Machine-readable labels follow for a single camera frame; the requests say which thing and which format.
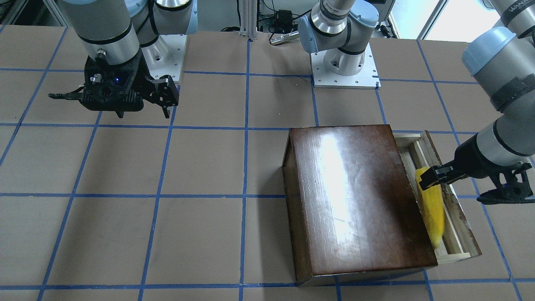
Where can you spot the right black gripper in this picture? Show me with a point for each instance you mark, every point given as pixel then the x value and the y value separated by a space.
pixel 161 89

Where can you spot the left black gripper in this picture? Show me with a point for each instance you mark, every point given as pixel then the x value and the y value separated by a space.
pixel 469 161

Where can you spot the yellow corn cob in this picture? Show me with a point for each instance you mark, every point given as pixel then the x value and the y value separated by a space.
pixel 432 210

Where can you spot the wooden drawer with white handle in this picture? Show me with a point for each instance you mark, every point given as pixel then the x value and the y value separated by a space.
pixel 458 242

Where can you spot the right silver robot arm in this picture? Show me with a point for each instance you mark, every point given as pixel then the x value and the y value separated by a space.
pixel 126 50

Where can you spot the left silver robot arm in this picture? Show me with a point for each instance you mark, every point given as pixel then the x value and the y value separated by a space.
pixel 444 84

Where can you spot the dark wooden drawer cabinet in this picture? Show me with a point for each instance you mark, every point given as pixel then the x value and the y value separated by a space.
pixel 351 208

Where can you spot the silver cylindrical tool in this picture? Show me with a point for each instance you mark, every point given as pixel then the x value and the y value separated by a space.
pixel 285 38

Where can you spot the black power adapter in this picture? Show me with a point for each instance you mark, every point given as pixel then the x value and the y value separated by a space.
pixel 282 17

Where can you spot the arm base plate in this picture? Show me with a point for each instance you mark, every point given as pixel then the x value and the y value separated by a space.
pixel 334 69
pixel 165 57

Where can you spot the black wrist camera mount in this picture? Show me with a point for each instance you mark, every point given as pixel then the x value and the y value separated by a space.
pixel 106 87

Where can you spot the aluminium frame post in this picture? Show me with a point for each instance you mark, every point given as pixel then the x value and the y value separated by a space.
pixel 248 18

